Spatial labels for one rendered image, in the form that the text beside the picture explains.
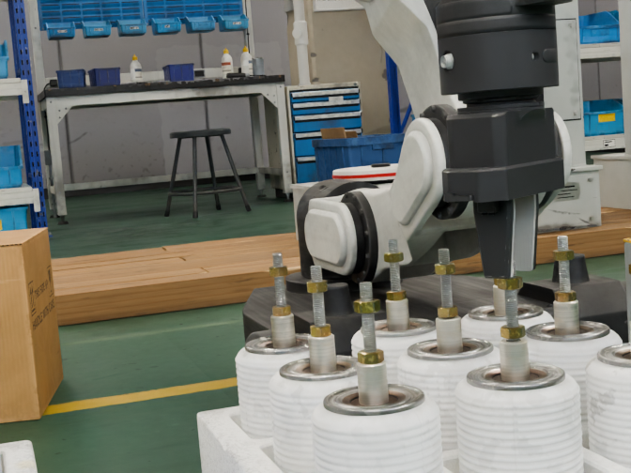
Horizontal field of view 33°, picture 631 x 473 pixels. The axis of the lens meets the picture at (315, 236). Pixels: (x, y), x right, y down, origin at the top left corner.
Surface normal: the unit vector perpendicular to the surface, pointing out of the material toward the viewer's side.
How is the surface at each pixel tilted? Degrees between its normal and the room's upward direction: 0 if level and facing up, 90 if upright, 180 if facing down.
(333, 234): 90
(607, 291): 45
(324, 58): 90
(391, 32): 112
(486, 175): 90
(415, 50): 90
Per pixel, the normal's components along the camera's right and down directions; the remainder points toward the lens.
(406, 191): -0.95, 0.11
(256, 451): -0.07, -0.99
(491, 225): -0.63, 0.14
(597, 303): 0.17, -0.64
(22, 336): 0.08, 0.10
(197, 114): 0.31, 0.07
